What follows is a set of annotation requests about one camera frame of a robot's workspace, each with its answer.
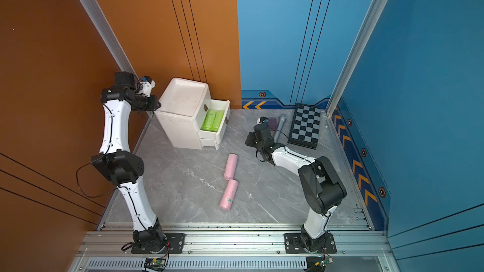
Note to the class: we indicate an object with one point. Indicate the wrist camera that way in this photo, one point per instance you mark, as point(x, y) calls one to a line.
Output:
point(145, 86)
point(262, 120)

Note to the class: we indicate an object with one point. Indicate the green circuit board right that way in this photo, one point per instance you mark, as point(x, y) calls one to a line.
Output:
point(323, 263)

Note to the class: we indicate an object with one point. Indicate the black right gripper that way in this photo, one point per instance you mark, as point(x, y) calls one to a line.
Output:
point(251, 135)

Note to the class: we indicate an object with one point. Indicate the pink roll lower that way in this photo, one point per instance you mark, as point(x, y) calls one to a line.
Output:
point(228, 196)

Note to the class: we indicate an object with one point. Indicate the black white chessboard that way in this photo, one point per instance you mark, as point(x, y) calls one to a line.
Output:
point(305, 127)

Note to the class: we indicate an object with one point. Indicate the pink roll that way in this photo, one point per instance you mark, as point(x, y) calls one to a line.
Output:
point(228, 196)
point(230, 167)

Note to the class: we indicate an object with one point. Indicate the pink roll upper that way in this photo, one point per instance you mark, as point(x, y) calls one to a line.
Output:
point(230, 167)

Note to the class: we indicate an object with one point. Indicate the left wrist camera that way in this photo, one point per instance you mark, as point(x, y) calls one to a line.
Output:
point(145, 86)

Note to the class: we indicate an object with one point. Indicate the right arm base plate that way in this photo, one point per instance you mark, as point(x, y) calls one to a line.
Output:
point(302, 243)

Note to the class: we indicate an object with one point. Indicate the white drawer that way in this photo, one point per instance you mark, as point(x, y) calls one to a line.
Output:
point(216, 105)

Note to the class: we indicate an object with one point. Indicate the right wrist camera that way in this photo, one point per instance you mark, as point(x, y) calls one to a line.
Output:
point(262, 120)

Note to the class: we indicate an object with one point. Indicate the purple small block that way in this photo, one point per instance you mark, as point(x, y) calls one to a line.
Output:
point(272, 124)

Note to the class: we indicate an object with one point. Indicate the green circuit board left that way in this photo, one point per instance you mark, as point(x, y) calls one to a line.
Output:
point(155, 264)

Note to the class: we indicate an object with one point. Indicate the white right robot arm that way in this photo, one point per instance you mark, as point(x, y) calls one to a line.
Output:
point(322, 187)

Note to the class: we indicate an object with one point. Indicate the grey microphone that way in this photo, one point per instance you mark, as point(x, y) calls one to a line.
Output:
point(280, 125)

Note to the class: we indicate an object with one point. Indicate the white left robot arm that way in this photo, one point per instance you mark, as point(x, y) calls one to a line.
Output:
point(115, 161)

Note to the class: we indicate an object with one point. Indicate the green circuit board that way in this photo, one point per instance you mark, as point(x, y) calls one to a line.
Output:
point(323, 263)
point(155, 264)

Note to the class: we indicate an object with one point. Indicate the white plastic drawer cabinet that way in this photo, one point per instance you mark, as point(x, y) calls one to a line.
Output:
point(184, 107)

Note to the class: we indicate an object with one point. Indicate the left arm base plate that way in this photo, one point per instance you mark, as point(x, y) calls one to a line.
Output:
point(170, 243)

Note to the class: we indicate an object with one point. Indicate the green roll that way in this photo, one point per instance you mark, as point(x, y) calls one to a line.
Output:
point(218, 120)
point(209, 120)

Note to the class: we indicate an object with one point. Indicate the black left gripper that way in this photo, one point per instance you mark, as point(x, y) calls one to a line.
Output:
point(154, 104)

